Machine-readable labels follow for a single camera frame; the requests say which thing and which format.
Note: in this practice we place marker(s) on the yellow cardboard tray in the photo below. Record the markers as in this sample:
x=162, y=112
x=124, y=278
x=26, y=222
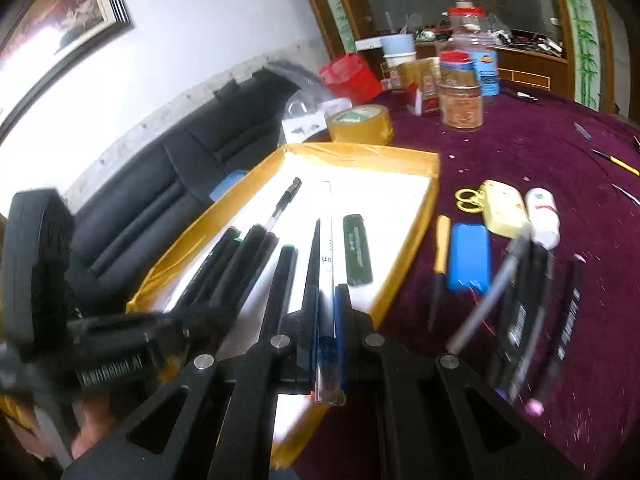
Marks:
x=350, y=152

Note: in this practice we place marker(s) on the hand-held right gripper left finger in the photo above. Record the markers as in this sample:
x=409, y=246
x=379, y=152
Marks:
x=300, y=350

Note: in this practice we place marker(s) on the black marker white print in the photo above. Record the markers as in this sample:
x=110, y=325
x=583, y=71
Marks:
x=522, y=320

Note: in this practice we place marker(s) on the red plastic bag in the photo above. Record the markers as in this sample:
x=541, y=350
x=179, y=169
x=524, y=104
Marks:
x=350, y=80

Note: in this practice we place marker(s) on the clear jar red lid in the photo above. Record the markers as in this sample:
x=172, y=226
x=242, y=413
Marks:
x=467, y=25

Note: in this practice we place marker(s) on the black marker pink cap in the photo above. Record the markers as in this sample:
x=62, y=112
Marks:
x=562, y=335

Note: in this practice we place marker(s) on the clear pen blue ink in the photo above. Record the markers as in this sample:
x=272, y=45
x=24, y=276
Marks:
x=327, y=240

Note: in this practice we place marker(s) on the dark green lighter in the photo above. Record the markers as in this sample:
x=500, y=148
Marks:
x=357, y=250

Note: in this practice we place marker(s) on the pale blue white cup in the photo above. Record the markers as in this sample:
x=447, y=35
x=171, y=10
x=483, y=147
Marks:
x=399, y=47

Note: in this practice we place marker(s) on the black marker grey cap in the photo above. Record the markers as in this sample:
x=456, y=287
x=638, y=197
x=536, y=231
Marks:
x=492, y=290

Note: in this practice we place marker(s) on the yellow pencil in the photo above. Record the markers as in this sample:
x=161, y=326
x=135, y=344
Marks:
x=617, y=161

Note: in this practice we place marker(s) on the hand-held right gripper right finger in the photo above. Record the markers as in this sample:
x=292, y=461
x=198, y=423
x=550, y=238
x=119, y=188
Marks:
x=342, y=320

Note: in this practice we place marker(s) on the grey plastic bag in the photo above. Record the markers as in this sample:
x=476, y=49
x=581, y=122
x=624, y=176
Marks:
x=287, y=67

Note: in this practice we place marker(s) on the clear ballpoint pen black cap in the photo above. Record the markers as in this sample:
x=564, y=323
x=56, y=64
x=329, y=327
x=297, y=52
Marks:
x=282, y=205

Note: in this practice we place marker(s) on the white package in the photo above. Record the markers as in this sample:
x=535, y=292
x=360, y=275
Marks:
x=302, y=127

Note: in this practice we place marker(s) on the yellow black pen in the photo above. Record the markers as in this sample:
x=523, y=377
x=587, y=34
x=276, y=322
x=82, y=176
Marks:
x=441, y=245

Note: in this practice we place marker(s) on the clear jar brown contents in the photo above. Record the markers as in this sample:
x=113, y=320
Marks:
x=462, y=110

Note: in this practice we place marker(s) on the person's left hand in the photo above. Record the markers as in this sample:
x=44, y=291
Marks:
x=97, y=420

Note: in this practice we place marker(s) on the bamboo painted panel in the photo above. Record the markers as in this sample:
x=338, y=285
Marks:
x=335, y=5
x=582, y=25

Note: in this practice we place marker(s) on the gold cardboard box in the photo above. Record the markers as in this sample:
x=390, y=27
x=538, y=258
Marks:
x=417, y=72

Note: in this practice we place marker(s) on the blue cloth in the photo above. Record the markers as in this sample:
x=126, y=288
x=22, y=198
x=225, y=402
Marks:
x=227, y=189

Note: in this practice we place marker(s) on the brown tape roll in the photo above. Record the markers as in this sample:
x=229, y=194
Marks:
x=345, y=132

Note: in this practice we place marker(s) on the purple pen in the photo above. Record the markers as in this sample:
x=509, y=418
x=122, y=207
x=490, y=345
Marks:
x=582, y=131

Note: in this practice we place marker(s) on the framed wall picture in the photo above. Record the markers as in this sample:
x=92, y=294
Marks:
x=60, y=5

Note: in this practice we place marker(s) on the white flat box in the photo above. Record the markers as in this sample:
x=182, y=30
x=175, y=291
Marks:
x=370, y=43

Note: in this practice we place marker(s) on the small white bottle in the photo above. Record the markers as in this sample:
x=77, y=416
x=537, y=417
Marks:
x=542, y=220

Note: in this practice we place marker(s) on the maroon table cloth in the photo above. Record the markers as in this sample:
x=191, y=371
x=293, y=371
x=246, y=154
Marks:
x=575, y=185

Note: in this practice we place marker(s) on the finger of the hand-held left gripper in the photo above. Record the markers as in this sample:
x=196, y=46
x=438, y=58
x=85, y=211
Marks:
x=150, y=325

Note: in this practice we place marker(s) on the black sofa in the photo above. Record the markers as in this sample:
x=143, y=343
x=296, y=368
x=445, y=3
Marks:
x=165, y=175

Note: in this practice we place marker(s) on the yellow scissors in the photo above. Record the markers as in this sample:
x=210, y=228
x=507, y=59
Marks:
x=474, y=200

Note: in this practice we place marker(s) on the clear thin pen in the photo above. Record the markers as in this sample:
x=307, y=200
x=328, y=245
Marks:
x=626, y=194

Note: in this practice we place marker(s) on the thin black pen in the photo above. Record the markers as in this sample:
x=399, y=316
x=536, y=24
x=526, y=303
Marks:
x=312, y=255

